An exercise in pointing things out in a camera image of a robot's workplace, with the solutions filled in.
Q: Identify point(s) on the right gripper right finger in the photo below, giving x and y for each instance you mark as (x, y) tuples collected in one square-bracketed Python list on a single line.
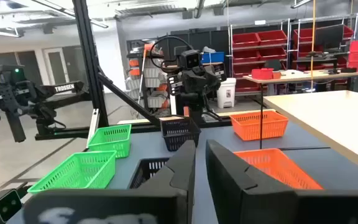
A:
[(238, 199)]

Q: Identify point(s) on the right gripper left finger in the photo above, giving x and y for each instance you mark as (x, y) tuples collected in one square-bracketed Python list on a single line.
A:
[(172, 199)]

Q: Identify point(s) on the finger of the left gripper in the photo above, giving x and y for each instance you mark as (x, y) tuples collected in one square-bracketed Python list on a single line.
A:
[(174, 84), (220, 73)]

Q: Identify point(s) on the black plastic basket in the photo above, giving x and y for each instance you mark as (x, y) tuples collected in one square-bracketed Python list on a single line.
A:
[(148, 171), (179, 133)]

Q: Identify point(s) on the orange plastic basket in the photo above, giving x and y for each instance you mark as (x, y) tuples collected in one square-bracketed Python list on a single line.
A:
[(247, 127), (284, 171)]

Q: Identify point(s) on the green plastic basket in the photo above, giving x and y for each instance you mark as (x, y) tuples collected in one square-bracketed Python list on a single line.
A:
[(110, 140), (82, 171)]

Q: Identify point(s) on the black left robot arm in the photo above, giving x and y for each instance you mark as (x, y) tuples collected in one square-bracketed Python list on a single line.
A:
[(194, 105)]

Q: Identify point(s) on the black neighbouring robot arm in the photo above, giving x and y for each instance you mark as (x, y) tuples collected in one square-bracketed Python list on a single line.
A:
[(64, 88)]

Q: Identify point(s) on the blue box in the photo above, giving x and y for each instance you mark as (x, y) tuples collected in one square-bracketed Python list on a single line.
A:
[(213, 58)]

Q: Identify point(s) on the white lidded bin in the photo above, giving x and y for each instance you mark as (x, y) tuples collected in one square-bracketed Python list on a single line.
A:
[(226, 93)]

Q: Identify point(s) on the rack with grey bins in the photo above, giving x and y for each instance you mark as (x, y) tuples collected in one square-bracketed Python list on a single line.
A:
[(152, 81)]

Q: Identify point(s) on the black cabinet row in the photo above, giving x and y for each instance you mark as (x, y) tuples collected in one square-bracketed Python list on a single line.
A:
[(210, 40)]

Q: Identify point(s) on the red plastic box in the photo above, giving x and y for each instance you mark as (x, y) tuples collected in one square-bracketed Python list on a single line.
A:
[(262, 74)]

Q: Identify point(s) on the metal shelving unit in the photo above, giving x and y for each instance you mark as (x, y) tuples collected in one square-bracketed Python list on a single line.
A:
[(259, 47), (298, 46)]

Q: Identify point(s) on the black office chair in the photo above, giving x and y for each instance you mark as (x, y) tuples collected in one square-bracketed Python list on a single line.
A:
[(273, 64)]

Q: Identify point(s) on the small orange box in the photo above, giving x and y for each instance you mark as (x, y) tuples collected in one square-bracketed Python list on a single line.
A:
[(277, 75)]

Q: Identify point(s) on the fluorescent ceiling light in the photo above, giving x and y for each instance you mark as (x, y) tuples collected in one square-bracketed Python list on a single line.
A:
[(0, 33), (99, 24)]

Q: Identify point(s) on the wooden work table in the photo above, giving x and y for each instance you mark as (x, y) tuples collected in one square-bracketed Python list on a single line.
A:
[(322, 75)]

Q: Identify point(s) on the black monitor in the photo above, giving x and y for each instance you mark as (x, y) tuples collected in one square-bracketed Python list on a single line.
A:
[(329, 37)]

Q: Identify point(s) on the white door with window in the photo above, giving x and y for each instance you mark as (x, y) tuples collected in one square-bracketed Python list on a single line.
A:
[(56, 67)]

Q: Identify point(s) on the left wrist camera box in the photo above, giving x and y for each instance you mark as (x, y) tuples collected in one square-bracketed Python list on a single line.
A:
[(191, 59)]

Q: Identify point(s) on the black aluminium rig frame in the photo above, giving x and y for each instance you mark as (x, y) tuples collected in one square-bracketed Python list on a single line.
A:
[(89, 62)]

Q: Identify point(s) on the silver frame bracket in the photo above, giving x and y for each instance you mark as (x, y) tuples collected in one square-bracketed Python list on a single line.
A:
[(93, 127)]

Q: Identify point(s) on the small black depth camera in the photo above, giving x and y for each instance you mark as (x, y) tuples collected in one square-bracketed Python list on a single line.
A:
[(5, 205)]

